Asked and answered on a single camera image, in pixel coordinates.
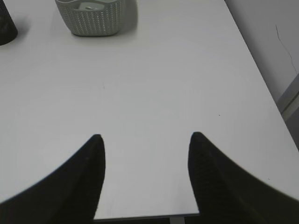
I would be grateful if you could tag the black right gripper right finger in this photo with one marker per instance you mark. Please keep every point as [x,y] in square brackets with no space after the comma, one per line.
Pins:
[225,193]

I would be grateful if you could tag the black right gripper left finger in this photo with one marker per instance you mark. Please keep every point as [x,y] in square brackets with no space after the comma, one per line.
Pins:
[69,195]

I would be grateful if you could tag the black mesh pen holder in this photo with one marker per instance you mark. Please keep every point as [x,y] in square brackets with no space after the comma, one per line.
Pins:
[8,30]

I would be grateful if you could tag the pale green woven basket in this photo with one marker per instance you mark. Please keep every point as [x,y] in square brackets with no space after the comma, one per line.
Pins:
[109,18]

